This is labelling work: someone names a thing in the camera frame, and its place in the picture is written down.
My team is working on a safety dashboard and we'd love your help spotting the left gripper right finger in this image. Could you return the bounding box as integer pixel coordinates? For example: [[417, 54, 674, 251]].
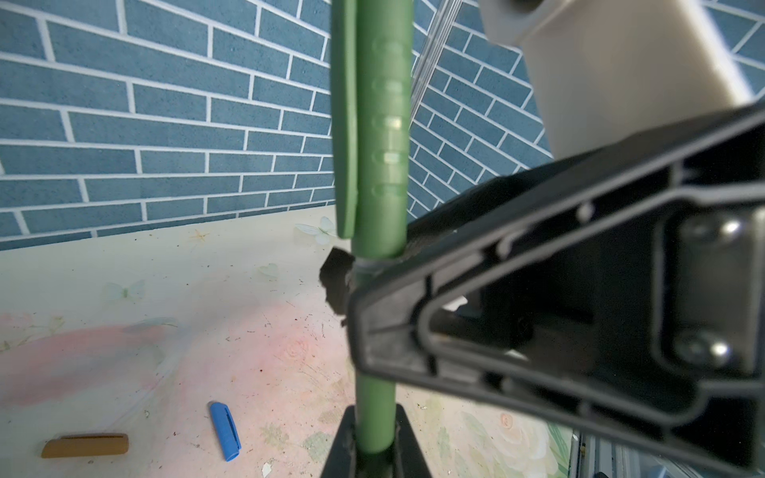
[[392, 404, 432, 478]]

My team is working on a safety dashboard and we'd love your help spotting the blue pen cap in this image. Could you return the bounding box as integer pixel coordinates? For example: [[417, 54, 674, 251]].
[[208, 402, 242, 462]]

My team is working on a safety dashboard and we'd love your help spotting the brown pen cap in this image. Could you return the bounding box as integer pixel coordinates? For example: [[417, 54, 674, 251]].
[[41, 433, 129, 459]]

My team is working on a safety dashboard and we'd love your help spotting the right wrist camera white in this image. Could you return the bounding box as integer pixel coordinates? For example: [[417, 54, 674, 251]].
[[479, 0, 754, 159]]

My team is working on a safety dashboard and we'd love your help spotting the green pen cap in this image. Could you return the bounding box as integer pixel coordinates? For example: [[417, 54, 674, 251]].
[[330, 0, 414, 260]]

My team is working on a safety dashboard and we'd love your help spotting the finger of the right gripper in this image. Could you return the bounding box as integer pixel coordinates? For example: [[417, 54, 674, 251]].
[[348, 107, 764, 476], [319, 247, 355, 316]]

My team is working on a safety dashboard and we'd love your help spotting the green pen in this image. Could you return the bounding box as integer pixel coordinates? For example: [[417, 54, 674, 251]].
[[353, 354, 396, 455]]

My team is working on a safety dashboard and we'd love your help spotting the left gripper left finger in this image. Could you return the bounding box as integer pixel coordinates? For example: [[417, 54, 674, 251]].
[[321, 406, 357, 478]]

